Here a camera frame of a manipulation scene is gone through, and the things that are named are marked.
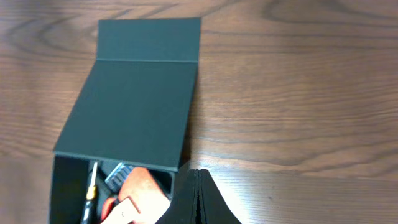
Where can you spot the orange scraper wooden handle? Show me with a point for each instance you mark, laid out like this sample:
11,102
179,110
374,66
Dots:
141,200

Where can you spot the red handled pliers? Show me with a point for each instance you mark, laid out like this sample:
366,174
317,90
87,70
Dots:
108,205

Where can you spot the blue precision screwdriver case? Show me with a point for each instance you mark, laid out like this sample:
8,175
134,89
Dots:
118,176

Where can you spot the black yellow screwdriver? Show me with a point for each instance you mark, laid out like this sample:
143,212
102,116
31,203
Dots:
90,199

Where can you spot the dark green box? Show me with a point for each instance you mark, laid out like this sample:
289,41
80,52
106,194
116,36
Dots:
133,108

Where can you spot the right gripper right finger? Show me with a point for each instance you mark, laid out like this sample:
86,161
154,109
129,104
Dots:
211,206

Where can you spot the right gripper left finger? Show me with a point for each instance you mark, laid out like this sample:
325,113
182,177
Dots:
183,207

